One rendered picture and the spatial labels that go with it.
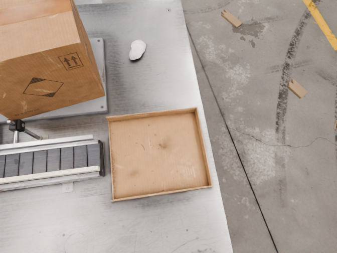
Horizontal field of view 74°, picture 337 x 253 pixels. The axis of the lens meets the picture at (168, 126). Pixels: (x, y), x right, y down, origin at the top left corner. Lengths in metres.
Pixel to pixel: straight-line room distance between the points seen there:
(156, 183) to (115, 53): 0.50
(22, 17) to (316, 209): 1.84
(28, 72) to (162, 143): 0.42
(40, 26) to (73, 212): 0.50
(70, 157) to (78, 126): 0.12
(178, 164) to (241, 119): 1.12
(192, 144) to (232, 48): 1.44
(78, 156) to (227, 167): 1.14
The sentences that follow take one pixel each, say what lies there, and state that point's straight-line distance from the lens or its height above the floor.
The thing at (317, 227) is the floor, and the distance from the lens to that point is 1.88.
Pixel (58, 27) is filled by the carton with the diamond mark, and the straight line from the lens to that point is 0.62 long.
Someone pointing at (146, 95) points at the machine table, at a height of 0.83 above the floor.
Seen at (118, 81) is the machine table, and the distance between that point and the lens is 0.84.
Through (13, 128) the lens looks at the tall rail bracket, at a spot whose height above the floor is 0.97.
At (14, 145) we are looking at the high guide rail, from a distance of 0.71.
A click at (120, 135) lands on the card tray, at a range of 0.76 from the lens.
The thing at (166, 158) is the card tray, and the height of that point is 0.83.
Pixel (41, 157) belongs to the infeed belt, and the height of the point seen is 0.88.
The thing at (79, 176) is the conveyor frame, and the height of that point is 0.88.
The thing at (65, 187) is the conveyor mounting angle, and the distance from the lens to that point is 0.77.
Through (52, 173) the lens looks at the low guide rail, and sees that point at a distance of 0.70.
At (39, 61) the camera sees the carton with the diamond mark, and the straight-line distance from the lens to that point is 0.62.
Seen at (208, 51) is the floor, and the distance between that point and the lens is 2.01.
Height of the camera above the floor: 1.55
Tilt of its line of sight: 71 degrees down
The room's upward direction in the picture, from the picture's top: 9 degrees clockwise
